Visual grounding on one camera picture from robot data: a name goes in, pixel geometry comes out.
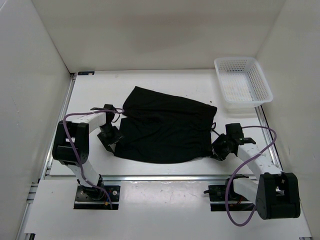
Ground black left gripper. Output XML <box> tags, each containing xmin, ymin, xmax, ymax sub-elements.
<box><xmin>97</xmin><ymin>124</ymin><xmax>126</xmax><ymax>153</ymax></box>

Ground black shorts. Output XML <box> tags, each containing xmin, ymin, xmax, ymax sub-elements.
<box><xmin>114</xmin><ymin>86</ymin><xmax>218</xmax><ymax>164</ymax></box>

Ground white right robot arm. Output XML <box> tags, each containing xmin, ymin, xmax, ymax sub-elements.
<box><xmin>211</xmin><ymin>134</ymin><xmax>301</xmax><ymax>220</ymax></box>

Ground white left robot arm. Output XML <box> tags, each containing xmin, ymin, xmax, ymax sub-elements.
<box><xmin>52</xmin><ymin>108</ymin><xmax>124</xmax><ymax>200</ymax></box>

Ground white plastic mesh basket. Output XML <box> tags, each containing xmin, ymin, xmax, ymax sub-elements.
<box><xmin>214</xmin><ymin>56</ymin><xmax>273</xmax><ymax>113</ymax></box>

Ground small blue label sticker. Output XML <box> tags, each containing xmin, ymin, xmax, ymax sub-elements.
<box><xmin>77</xmin><ymin>71</ymin><xmax>95</xmax><ymax>76</ymax></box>

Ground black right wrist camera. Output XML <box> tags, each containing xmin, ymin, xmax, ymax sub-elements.
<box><xmin>225</xmin><ymin>123</ymin><xmax>256</xmax><ymax>145</ymax></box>

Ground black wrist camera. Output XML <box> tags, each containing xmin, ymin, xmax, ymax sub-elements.
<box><xmin>90</xmin><ymin>104</ymin><xmax>118</xmax><ymax>115</ymax></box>
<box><xmin>225</xmin><ymin>123</ymin><xmax>256</xmax><ymax>145</ymax></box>

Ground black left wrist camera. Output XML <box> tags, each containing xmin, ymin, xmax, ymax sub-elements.
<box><xmin>90</xmin><ymin>104</ymin><xmax>118</xmax><ymax>115</ymax></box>

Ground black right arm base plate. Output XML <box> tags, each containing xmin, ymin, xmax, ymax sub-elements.
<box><xmin>207</xmin><ymin>174</ymin><xmax>258</xmax><ymax>213</ymax></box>

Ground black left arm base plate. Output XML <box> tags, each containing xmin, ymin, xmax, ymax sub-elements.
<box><xmin>73</xmin><ymin>185</ymin><xmax>121</xmax><ymax>210</ymax></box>

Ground aluminium table edge rail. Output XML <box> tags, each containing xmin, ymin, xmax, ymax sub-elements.
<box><xmin>42</xmin><ymin>173</ymin><xmax>283</xmax><ymax>183</ymax></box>

